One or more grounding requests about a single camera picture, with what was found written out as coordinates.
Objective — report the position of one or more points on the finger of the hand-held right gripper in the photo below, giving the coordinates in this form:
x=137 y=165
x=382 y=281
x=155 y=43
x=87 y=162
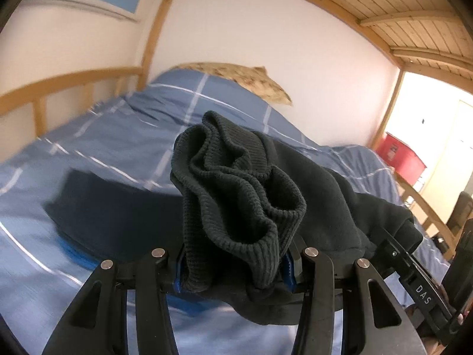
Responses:
x=406 y=238

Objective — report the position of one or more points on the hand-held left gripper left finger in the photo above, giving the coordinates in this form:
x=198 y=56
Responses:
x=178 y=273

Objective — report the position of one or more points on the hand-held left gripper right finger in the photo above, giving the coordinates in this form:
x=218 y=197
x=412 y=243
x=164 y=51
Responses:
x=289 y=271

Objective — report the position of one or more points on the black knit sweater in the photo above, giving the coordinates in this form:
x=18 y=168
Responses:
x=240 y=192

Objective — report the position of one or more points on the black chair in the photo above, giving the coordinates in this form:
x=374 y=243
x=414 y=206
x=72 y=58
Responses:
x=462 y=210

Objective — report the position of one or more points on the red storage bin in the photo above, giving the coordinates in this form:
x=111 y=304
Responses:
x=401 y=155

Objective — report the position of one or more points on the folded navy garment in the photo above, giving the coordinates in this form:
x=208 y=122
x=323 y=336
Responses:
x=111 y=214

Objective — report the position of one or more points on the blue checked blanket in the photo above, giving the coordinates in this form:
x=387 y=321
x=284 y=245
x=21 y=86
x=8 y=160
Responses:
x=111 y=137

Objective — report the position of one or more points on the beige patterned pillow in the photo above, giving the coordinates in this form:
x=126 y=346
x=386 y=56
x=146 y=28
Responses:
x=251 y=79

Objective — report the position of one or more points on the wooden bunk bed frame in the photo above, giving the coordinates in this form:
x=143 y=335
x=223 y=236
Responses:
x=155 y=33

